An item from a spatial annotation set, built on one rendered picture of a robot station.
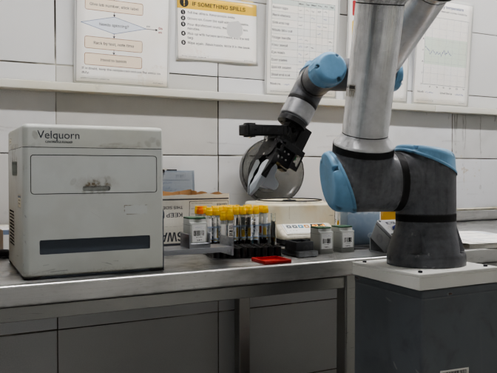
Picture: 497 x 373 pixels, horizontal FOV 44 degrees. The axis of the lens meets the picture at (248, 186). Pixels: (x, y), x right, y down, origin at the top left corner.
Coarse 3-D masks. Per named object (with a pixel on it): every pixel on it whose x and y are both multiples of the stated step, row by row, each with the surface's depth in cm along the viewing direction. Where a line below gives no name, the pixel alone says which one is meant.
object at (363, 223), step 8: (344, 216) 167; (352, 216) 166; (360, 216) 167; (368, 216) 167; (376, 216) 168; (344, 224) 167; (352, 224) 166; (360, 224) 167; (368, 224) 168; (360, 232) 167; (368, 232) 168; (360, 240) 167; (368, 240) 168; (360, 248) 165
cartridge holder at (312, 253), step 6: (288, 240) 155; (294, 240) 156; (300, 240) 157; (306, 240) 155; (288, 246) 153; (294, 246) 151; (300, 246) 151; (306, 246) 152; (312, 246) 152; (282, 252) 156; (288, 252) 153; (294, 252) 150; (300, 252) 149; (306, 252) 150; (312, 252) 150
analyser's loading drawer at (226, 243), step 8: (208, 232) 138; (184, 240) 137; (208, 240) 137; (224, 240) 142; (232, 240) 139; (168, 248) 136; (176, 248) 136; (184, 248) 136; (192, 248) 135; (200, 248) 135; (208, 248) 136; (216, 248) 137; (224, 248) 138; (232, 248) 139
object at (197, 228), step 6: (186, 222) 137; (192, 222) 136; (198, 222) 136; (204, 222) 137; (186, 228) 137; (192, 228) 135; (198, 228) 136; (204, 228) 137; (192, 234) 135; (198, 234) 136; (204, 234) 137; (192, 240) 135; (198, 240) 136; (204, 240) 137
